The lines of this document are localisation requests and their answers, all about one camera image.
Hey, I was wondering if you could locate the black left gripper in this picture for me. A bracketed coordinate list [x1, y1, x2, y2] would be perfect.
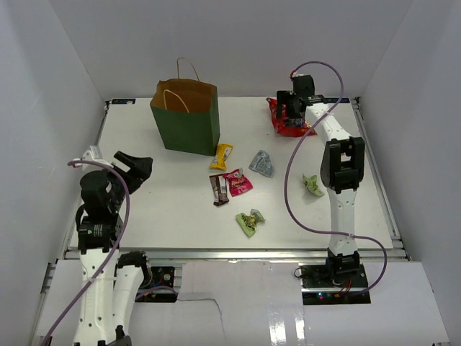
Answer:
[102, 151, 152, 212]

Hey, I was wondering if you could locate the large red snack bag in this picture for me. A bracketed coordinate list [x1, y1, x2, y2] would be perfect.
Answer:
[266, 97, 311, 138]

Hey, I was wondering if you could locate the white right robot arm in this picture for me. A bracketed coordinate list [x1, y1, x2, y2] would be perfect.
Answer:
[277, 74, 364, 288]

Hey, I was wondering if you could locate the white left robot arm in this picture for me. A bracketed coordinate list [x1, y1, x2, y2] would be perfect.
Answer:
[73, 151, 153, 345]

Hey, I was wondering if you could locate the green paper bag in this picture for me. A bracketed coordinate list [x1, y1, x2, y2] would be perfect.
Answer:
[150, 72, 220, 156]

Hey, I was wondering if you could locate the grey foil snack packet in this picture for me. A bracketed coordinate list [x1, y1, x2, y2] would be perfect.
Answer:
[249, 150, 274, 178]

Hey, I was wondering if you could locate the brown chocolate bar wrapper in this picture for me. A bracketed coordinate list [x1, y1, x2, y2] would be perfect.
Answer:
[209, 174, 229, 206]

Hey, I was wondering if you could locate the yellow snack packet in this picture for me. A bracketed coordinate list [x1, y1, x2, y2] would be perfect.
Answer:
[209, 144, 233, 171]

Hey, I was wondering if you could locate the green snack packet right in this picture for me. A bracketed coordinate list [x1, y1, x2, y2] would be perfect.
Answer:
[303, 174, 324, 197]

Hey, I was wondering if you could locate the green snack packet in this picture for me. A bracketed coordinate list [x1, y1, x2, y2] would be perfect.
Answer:
[303, 174, 324, 197]
[236, 209, 265, 238]

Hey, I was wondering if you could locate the pink snack packet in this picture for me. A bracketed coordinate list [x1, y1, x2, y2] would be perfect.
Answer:
[223, 168, 253, 197]

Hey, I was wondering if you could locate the green snack packet front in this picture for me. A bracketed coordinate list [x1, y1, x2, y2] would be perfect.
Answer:
[236, 209, 265, 238]

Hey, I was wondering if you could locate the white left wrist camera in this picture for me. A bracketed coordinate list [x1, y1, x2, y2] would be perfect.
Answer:
[68, 145, 109, 168]

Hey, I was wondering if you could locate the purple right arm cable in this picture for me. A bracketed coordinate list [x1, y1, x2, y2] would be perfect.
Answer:
[284, 61, 388, 297]

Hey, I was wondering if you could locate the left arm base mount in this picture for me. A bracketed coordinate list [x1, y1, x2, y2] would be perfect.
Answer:
[135, 266, 177, 303]

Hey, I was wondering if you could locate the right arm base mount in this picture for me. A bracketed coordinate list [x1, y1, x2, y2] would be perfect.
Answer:
[293, 265, 371, 306]

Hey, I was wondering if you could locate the aluminium table frame rail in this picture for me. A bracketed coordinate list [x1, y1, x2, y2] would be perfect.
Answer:
[30, 97, 422, 346]

